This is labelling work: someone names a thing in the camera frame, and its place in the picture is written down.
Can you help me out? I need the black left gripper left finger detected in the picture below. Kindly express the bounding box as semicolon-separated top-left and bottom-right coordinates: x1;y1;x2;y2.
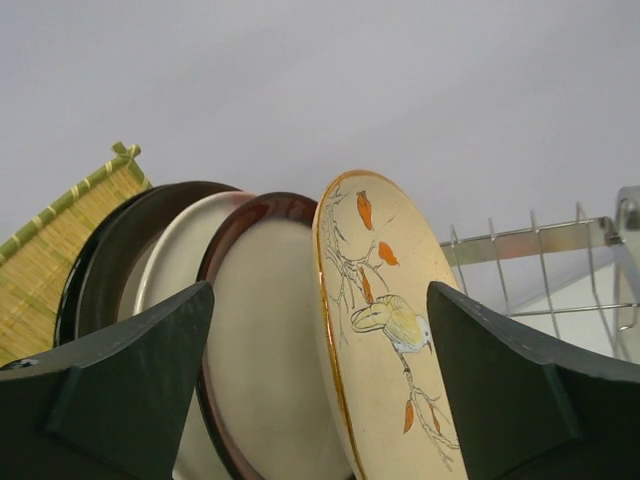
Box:
1;281;214;479

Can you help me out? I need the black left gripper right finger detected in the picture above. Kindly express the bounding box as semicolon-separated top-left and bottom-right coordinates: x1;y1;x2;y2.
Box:
427;282;639;479

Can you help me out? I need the dark red rimmed plate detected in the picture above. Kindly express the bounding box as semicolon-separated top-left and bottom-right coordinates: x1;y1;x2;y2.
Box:
197;192;353;479

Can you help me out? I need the pink white round plate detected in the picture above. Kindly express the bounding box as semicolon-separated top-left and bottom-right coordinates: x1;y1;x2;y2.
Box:
134;191;254;479

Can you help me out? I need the woven bamboo tray plate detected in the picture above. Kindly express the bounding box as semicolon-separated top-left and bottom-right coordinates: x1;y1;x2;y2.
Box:
1;142;150;364

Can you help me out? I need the beige bird round plate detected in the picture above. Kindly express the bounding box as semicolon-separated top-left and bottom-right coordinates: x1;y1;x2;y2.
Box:
312;170;467;479

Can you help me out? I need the black rimmed round plate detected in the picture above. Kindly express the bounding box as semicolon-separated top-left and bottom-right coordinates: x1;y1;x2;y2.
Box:
53;233;98;347

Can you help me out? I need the stainless steel dish rack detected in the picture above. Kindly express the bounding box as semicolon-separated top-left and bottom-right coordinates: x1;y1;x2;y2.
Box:
443;186;639;363

